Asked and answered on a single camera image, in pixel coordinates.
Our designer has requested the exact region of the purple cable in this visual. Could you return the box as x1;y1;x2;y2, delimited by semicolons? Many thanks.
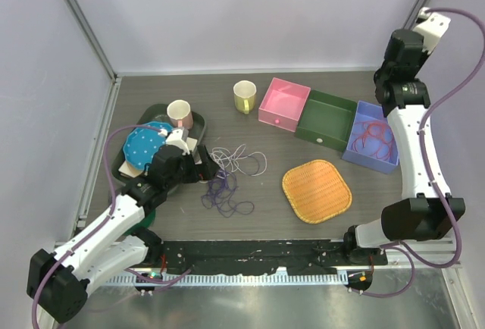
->
200;150;268;218

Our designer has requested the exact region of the orange cable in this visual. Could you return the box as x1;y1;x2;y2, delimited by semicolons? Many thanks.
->
351;118;395;162

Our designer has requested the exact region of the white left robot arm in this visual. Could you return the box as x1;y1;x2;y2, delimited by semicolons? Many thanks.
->
27;143;219;327

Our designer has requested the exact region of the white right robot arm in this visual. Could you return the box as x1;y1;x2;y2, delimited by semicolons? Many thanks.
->
342;29;465;265

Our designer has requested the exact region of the blue polka dot plate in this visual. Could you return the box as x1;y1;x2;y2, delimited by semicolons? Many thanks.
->
123;121;174;170

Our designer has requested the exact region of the cream wooden board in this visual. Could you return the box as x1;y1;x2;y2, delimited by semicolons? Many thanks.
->
118;137;198;177

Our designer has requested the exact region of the dark green tray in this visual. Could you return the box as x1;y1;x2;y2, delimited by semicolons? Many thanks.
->
111;104;206;184

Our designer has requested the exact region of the pink mug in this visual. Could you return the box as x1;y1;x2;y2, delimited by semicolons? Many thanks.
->
167;99;193;130

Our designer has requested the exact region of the green tape roll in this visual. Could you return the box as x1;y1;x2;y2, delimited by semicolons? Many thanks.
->
132;210;156;230

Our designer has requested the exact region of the yellow mug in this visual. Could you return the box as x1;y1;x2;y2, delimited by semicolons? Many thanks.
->
233;80;257;114

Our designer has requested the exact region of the blue drawer box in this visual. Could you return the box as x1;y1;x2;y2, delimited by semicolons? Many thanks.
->
342;101;399;174

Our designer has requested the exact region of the pink drawer box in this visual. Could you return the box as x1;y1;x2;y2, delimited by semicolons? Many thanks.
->
258;77;311;132

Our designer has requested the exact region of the green drawer box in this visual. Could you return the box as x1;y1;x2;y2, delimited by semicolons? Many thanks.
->
295;90;358;152

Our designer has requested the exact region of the orange woven basket tray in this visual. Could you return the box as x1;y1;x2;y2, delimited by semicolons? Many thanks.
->
282;159;352;224

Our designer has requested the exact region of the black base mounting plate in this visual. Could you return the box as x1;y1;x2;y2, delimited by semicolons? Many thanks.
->
161;240;388;276

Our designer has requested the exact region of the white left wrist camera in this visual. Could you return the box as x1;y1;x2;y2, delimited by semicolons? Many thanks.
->
158;127;190;155

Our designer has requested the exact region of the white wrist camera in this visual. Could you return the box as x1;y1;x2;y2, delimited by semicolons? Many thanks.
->
412;7;451;55
158;127;190;155

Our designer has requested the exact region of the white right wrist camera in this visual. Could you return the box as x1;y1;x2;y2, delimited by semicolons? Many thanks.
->
412;7;451;55

